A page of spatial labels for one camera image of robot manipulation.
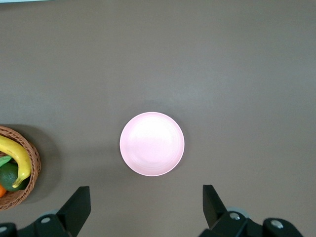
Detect pink round plate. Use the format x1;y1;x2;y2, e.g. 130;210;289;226
119;112;185;177

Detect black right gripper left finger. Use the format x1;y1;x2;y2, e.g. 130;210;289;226
0;186;91;237

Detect brown woven wicker basket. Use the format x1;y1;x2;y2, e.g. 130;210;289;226
0;125;41;211

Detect green lime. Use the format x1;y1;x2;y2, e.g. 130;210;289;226
0;162;28;192

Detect green bean pods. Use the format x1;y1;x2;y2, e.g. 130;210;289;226
0;155;13;169

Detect yellow banana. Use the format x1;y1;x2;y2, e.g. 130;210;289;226
0;135;33;189

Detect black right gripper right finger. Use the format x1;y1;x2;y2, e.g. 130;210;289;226
198;184;304;237

